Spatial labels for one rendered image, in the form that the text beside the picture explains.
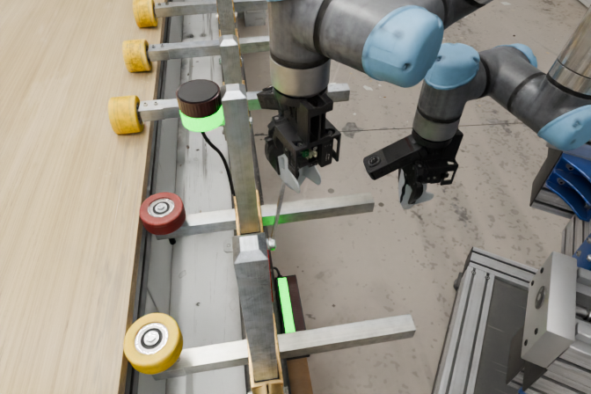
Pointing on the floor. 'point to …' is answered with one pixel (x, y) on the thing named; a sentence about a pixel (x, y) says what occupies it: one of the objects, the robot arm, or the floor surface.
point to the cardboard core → (299, 376)
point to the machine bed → (160, 171)
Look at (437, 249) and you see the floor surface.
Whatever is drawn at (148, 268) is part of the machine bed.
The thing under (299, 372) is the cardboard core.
